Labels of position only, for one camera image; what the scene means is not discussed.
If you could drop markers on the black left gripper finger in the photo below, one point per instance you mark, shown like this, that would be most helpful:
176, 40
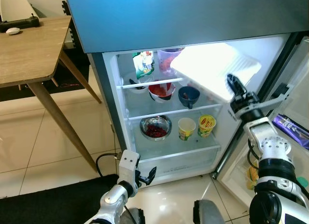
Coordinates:
151, 175

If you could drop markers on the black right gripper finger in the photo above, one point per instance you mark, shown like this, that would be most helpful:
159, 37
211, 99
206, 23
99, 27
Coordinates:
235, 85

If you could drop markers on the white plastic container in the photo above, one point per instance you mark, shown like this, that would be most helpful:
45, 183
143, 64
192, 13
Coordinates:
207, 64

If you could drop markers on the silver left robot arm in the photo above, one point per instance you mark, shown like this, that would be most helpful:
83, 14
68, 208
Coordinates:
112, 200

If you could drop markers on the glass fridge shelf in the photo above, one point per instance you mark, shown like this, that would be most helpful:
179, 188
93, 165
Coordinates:
212, 107
164, 81

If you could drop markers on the grey fridge lower door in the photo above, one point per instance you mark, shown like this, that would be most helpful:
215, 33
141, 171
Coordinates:
301, 89

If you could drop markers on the grey fridge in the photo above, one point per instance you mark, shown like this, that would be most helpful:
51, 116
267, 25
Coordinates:
183, 16

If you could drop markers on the clear crisper drawer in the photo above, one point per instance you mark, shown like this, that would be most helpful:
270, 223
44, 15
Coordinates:
178, 161

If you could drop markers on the grey robot left leg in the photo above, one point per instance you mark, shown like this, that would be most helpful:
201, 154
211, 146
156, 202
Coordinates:
134, 216

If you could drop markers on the grey robot leg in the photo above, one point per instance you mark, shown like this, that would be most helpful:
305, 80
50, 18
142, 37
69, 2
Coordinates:
208, 213
134, 216

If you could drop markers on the yellow instant noodle cup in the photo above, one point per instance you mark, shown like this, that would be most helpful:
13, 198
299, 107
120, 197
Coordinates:
207, 126

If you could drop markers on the steel bowl with red berries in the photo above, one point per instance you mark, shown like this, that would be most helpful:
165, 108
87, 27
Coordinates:
156, 128

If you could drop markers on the dark blue cup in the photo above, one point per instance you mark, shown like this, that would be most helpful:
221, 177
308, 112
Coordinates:
188, 96

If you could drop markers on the purple chocolate pack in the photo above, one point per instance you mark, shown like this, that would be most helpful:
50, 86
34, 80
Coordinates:
289, 127

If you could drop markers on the yellow paper cup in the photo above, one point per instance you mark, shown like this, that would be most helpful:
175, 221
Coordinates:
187, 130

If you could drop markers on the grey robot right leg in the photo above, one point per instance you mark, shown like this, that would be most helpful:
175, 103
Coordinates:
208, 213

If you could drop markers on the clear purple pitcher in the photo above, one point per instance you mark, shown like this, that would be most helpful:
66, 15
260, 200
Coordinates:
166, 62

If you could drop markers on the yellow green white pouch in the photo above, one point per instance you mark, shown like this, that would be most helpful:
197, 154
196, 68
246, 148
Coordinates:
252, 178

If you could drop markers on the bowl with red food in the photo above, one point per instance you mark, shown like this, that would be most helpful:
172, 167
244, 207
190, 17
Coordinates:
161, 91

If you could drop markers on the small white bowl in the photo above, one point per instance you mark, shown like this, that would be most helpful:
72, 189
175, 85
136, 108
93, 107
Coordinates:
137, 86

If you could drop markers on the green white drink pouch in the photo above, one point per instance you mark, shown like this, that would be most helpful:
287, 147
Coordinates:
144, 64

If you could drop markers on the black floor mat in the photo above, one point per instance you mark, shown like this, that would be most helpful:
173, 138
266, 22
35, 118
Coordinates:
48, 204

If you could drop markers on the clear bottle teal cap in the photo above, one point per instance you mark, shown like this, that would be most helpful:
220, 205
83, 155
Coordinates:
302, 182

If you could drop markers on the black foam puzzle mat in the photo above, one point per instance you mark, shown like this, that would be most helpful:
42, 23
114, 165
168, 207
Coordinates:
70, 38

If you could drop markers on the light wooden table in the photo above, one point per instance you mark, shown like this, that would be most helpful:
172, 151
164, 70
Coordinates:
29, 55

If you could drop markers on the small white oval object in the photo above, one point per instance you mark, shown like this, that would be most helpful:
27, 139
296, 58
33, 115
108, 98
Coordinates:
13, 31

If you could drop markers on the black tool case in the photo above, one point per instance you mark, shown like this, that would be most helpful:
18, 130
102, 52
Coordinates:
21, 23

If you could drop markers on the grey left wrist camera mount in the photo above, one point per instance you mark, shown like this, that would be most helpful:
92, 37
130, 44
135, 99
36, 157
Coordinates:
128, 163

